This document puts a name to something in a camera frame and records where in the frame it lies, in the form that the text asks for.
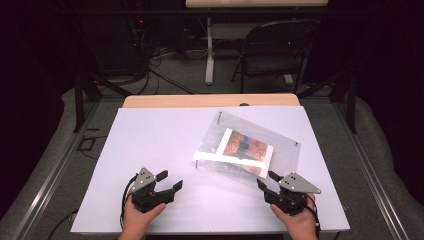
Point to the white board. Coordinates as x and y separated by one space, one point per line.
150 140

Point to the person's left hand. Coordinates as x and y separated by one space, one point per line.
136 221

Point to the clear acrylic picture frame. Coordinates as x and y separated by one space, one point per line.
253 128

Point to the black folding chair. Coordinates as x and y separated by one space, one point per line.
266 63

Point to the painting print with white border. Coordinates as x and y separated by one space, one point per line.
246 148

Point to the dark equipment rack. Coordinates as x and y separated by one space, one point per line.
141 36

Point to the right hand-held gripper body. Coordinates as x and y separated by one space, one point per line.
290 200

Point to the wooden table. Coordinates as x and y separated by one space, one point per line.
200 100

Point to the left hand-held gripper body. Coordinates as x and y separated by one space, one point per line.
146 196

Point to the aluminium rail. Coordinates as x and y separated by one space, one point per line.
370 173
50 173

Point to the person's right hand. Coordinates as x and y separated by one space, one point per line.
300 225

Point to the white desk leg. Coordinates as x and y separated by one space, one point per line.
209 53

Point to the black metal stand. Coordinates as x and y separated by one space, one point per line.
350 100
79 100

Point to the light desk top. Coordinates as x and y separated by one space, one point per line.
256 3

